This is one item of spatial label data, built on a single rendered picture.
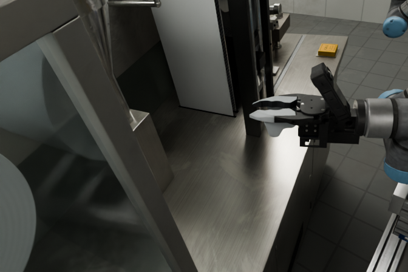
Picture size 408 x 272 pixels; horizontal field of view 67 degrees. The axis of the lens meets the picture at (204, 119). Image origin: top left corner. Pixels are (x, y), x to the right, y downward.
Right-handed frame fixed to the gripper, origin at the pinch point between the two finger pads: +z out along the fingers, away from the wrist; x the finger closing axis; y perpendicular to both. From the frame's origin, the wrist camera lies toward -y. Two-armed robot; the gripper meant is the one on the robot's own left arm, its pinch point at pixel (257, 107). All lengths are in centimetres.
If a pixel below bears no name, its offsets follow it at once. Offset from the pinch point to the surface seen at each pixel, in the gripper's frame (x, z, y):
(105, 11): -1.0, 28.1, -22.3
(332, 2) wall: 326, -35, 62
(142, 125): 2.5, 30.3, 7.5
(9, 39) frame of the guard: -39.4, 9.0, -29.3
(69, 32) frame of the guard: -35.0, 8.0, -28.2
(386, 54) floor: 243, -78, 92
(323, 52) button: 80, -17, 21
